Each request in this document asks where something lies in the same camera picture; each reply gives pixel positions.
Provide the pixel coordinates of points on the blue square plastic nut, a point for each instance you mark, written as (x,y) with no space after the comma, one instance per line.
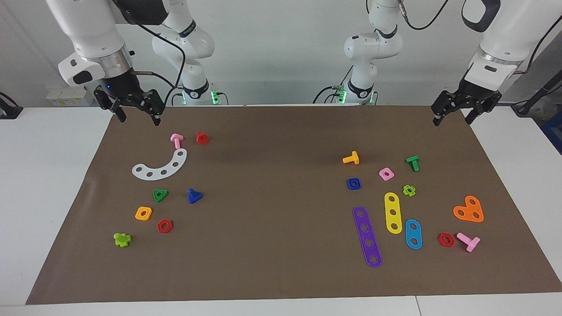
(350,187)

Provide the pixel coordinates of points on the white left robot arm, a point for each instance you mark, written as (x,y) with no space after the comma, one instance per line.
(513,35)

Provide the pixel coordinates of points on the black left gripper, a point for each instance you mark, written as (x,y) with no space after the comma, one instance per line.
(470,97)

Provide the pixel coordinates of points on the pink plastic screw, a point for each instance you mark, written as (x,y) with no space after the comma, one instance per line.
(177,141)
(470,242)

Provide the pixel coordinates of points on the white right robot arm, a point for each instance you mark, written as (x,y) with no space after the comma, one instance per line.
(88,30)

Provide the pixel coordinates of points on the black stand pole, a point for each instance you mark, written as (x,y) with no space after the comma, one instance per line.
(538,94)

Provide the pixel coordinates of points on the lime green cross-head screw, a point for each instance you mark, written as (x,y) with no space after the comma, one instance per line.
(121,240)

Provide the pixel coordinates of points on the white background boxes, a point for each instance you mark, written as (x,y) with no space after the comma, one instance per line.
(66,97)

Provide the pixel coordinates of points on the blue crate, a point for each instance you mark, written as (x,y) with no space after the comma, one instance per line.
(554,131)

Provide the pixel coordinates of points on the lime green cross nut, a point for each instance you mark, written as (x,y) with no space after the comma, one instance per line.
(405,192)

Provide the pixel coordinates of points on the red plastic screw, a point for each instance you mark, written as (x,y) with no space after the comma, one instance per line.
(202,138)

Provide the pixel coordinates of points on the blue triangular-head plastic screw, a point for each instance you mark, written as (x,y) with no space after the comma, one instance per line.
(194,197)

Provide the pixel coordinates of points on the black device at table edge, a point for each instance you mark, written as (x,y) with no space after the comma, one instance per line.
(9,109)

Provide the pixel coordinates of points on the green triangular plastic nut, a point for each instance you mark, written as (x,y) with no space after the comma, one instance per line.
(163,195)

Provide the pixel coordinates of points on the pink square plastic nut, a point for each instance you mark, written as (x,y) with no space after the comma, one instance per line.
(382,176)

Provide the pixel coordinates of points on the purple long perforated strip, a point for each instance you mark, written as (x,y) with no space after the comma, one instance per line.
(366,235)

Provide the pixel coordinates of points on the brown table mat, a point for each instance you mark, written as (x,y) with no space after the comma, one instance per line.
(263,241)

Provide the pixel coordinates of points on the orange plastic screw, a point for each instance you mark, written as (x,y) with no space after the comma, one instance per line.
(351,159)

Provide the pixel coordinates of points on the white curved perforated plate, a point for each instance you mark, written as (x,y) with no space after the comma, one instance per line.
(156,174)

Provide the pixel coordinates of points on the orange square plastic nut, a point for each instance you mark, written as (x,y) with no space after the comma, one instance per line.
(138,216)

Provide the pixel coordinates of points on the green plastic screw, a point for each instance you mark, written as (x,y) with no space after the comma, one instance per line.
(414,163)

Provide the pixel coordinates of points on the blue two-hole strip plate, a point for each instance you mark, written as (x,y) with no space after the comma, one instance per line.
(413,234)

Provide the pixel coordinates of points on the yellow three-hole strip plate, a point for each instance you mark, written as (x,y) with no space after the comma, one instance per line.
(393,206)

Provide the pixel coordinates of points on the orange heart-shaped plate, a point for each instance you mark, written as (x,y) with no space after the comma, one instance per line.
(469,210)

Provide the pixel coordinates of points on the red hexagonal plastic nut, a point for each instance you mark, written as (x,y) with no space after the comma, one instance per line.
(441,242)
(169,228)

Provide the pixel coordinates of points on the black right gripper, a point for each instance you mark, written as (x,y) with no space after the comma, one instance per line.
(120,87)

